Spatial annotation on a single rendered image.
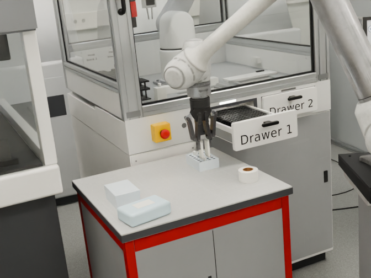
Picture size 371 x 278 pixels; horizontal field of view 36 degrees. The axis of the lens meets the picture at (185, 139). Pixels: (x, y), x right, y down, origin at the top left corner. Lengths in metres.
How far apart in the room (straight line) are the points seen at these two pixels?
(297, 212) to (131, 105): 1.02
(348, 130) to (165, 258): 3.07
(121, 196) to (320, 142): 1.22
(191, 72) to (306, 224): 1.26
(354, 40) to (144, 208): 0.80
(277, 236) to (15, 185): 0.91
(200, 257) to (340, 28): 0.84
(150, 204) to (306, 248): 1.31
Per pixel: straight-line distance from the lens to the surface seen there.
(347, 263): 3.09
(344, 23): 1.76
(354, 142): 4.69
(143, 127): 2.34
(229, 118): 2.36
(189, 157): 2.25
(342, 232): 3.40
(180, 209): 1.88
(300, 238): 2.92
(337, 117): 4.82
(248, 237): 1.99
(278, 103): 2.61
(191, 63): 1.91
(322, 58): 2.74
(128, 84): 2.29
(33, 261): 2.19
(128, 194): 1.93
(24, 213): 2.11
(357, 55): 1.77
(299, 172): 2.79
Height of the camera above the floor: 1.50
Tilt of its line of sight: 16 degrees down
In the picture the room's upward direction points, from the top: 6 degrees counter-clockwise
